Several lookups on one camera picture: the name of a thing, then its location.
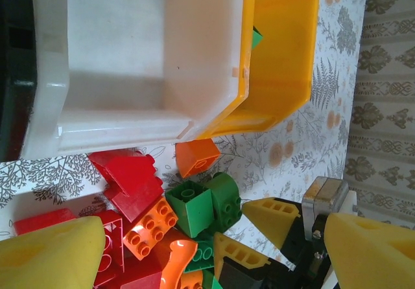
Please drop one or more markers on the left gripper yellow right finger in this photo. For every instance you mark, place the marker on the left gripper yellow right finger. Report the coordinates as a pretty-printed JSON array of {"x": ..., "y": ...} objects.
[{"x": 373, "y": 256}]

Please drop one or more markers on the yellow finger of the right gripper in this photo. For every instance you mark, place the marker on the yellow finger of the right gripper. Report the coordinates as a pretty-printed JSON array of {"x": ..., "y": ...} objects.
[
  {"x": 272, "y": 224},
  {"x": 233, "y": 250}
]

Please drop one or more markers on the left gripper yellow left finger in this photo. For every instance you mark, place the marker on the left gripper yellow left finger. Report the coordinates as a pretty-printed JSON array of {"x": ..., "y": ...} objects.
[{"x": 48, "y": 260}]

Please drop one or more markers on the green lego brick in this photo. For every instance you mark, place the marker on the green lego brick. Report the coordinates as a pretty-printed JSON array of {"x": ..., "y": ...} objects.
[
  {"x": 227, "y": 191},
  {"x": 257, "y": 38},
  {"x": 194, "y": 217},
  {"x": 216, "y": 284},
  {"x": 201, "y": 255}
]

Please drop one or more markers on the orange curved lego brick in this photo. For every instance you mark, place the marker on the orange curved lego brick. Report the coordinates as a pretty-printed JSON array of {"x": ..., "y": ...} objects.
[{"x": 178, "y": 260}]

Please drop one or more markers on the orange studded lego brick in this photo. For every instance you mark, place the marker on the orange studded lego brick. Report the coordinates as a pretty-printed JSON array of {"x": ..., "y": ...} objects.
[{"x": 152, "y": 227}]

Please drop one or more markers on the orange sloped lego brick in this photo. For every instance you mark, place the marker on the orange sloped lego brick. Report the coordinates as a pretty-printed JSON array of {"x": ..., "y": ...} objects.
[{"x": 194, "y": 156}]

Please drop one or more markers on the floral patterned table cover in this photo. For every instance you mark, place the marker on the floral patterned table cover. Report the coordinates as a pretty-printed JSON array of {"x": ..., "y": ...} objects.
[{"x": 291, "y": 146}]

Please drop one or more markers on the red sloped lego brick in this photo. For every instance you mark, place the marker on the red sloped lego brick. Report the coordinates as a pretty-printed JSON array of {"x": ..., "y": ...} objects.
[
  {"x": 103, "y": 162},
  {"x": 136, "y": 191}
]

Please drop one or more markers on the yellow plastic bin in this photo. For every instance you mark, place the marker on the yellow plastic bin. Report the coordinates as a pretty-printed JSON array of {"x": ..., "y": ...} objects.
[{"x": 285, "y": 59}]

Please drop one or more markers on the white plastic bin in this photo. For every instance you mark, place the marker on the white plastic bin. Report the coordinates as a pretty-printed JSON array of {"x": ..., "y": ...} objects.
[{"x": 129, "y": 42}]

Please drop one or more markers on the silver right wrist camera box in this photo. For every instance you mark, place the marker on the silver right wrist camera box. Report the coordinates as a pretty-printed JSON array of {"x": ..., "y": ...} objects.
[{"x": 324, "y": 198}]

